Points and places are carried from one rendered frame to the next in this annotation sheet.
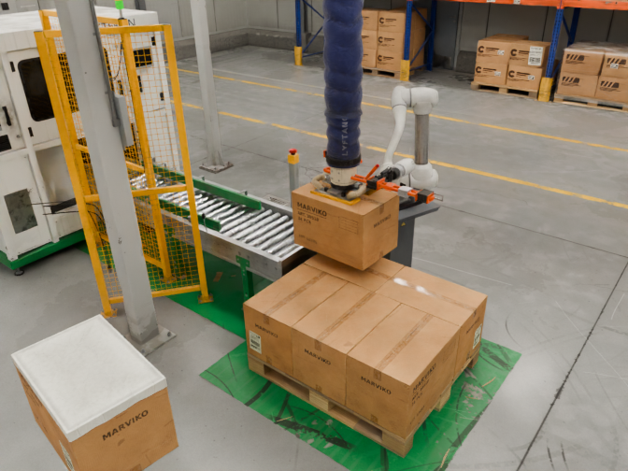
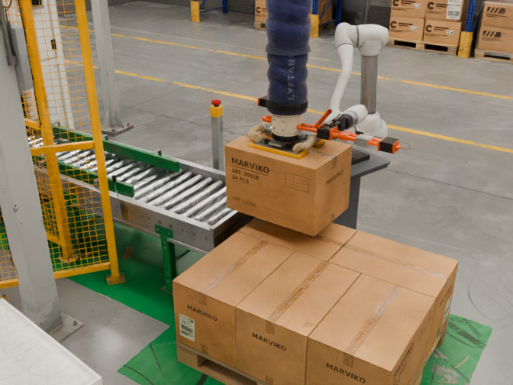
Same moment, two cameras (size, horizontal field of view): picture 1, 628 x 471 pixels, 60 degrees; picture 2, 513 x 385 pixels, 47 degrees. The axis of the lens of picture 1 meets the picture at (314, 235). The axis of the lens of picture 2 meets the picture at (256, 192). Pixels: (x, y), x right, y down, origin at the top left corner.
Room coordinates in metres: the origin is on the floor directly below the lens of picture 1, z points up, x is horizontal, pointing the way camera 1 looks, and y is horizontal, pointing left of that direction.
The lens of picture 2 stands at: (0.28, 0.28, 2.33)
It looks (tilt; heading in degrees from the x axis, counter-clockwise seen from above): 27 degrees down; 354
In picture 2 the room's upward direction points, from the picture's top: straight up
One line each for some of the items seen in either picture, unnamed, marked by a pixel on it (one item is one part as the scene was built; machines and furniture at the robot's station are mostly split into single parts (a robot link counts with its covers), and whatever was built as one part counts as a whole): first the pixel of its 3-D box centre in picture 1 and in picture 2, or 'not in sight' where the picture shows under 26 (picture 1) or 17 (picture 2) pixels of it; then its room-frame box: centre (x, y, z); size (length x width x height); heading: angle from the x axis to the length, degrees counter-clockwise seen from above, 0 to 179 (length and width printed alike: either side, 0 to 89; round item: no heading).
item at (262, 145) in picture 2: (335, 193); (277, 146); (3.25, -0.14, 1.09); 0.34 x 0.10 x 0.05; 50
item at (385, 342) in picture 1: (364, 324); (317, 300); (2.84, -0.32, 0.34); 1.20 x 1.00 x 0.40; 51
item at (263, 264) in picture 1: (175, 226); (76, 193); (3.98, 1.14, 0.50); 2.31 x 0.05 x 0.19; 51
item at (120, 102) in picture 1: (117, 119); (12, 56); (3.25, 1.17, 1.62); 0.20 x 0.05 x 0.30; 51
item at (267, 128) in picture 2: (343, 183); (286, 134); (3.33, -0.20, 1.13); 0.34 x 0.25 x 0.06; 50
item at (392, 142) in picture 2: (424, 196); (388, 145); (2.93, -0.66, 1.21); 0.08 x 0.07 x 0.05; 50
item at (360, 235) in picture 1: (345, 219); (288, 177); (3.32, -0.21, 0.87); 0.60 x 0.40 x 0.40; 49
